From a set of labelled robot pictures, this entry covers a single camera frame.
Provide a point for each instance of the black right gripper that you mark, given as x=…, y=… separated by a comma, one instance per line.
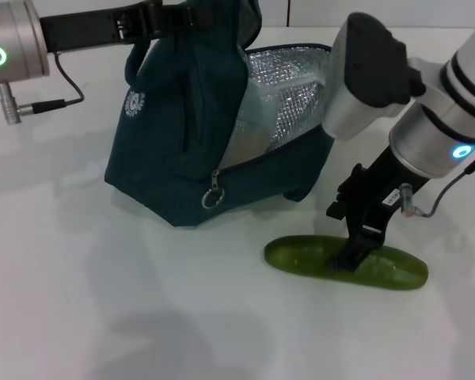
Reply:
x=380, y=190

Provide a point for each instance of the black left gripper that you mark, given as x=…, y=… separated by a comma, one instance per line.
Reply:
x=87, y=27

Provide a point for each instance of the dark teal insulated lunch bag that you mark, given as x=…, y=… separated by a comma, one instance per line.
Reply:
x=174, y=118

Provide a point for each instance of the green cucumber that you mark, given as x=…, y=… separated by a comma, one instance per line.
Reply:
x=301, y=257

